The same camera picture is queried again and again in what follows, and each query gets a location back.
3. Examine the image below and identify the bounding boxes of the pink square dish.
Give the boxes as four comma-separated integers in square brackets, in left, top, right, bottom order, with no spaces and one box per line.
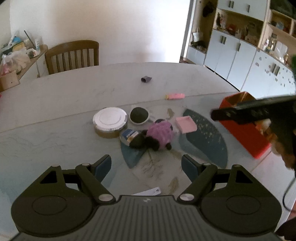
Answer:
[176,116,197,134]

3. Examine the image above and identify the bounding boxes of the blue label plastic packet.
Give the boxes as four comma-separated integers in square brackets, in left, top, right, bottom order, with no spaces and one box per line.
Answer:
[119,128,139,146]

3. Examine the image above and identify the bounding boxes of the red metal tin box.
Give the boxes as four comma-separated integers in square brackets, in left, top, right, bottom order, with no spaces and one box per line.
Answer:
[220,91,270,159]

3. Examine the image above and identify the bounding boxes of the round silver lid tin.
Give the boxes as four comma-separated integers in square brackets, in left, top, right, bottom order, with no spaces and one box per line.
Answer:
[92,107,127,138]

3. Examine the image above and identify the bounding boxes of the purple black plush toy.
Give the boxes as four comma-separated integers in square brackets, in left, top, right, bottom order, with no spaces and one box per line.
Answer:
[130,119,175,151]

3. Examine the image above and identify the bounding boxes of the fish pattern table mat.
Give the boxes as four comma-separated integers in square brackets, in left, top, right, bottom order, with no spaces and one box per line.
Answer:
[103,105,228,197]

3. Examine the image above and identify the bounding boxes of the white cup dark contents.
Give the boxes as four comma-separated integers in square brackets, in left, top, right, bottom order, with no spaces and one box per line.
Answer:
[129,105,156,125]

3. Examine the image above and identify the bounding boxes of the small grey cylinder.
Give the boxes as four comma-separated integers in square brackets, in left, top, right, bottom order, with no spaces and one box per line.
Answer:
[141,76,152,83]

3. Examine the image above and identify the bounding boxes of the brown wooden chair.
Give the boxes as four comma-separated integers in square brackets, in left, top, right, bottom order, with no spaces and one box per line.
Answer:
[45,40,99,75]

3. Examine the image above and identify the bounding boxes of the wooden side shelf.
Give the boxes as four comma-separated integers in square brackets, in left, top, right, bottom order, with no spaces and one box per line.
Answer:
[0,29,49,93]

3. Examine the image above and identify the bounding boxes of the cardboard box on shelf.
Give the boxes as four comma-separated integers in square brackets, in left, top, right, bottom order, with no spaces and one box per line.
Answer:
[0,71,20,92]

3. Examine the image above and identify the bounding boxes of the white blue wall cabinet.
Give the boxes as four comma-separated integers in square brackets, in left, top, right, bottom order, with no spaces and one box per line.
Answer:
[181,1,295,98]

